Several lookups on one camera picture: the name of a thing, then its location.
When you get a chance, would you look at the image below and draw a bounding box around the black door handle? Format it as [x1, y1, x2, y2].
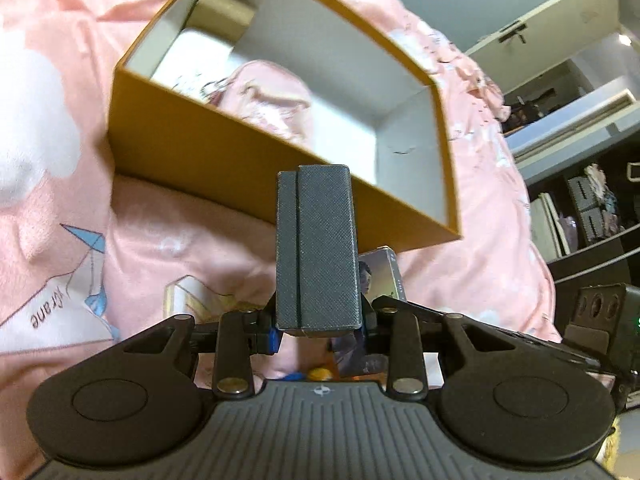
[497, 19, 529, 44]

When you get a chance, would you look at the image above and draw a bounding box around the grey textured box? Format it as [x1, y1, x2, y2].
[275, 163, 364, 339]

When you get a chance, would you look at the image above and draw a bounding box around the orange cardboard box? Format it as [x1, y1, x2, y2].
[107, 0, 462, 254]

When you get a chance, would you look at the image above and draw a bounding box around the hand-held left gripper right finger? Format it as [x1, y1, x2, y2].
[358, 295, 547, 396]

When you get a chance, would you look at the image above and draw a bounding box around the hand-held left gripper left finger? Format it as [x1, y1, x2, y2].
[120, 307, 281, 396]

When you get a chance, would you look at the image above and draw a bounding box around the cream storage box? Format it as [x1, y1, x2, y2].
[529, 192, 577, 262]

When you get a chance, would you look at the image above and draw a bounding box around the white door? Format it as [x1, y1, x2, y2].
[464, 0, 622, 62]

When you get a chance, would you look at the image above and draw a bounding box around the pink card wallet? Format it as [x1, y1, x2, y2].
[207, 59, 321, 154]

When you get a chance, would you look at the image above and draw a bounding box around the small gold box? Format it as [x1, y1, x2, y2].
[187, 0, 261, 44]

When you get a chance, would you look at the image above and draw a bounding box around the checked storage basket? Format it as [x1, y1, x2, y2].
[567, 174, 627, 242]

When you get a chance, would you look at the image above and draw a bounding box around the illustrated card box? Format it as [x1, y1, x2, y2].
[330, 246, 409, 379]

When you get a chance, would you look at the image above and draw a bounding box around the pink cloud-print bedsheet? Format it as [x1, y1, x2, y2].
[0, 0, 562, 463]

